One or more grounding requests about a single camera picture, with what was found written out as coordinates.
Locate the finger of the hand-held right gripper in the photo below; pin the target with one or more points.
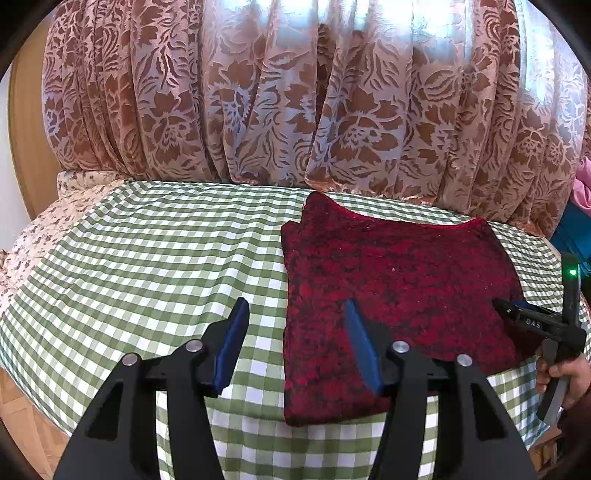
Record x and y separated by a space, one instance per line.
526 318

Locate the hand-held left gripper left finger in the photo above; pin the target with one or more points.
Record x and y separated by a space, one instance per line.
231 344

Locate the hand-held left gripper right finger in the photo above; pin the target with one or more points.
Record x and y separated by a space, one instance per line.
362 346

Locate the dark red patterned knit garment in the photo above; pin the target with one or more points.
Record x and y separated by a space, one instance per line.
406 295

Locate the person's right hand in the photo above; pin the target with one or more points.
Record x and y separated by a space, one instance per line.
577 381

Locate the blue plastic container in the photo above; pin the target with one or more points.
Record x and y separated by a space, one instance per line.
572 228

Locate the green white checkered cloth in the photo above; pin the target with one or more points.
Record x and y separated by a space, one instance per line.
152 267

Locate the pink cloth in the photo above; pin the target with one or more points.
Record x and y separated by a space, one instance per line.
584 184

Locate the beige floral bed sheet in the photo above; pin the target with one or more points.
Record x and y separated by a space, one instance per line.
41 230

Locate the brown floral curtain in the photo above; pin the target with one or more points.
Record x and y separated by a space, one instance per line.
286 92

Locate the wooden panel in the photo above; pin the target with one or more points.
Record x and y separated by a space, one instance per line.
32 138

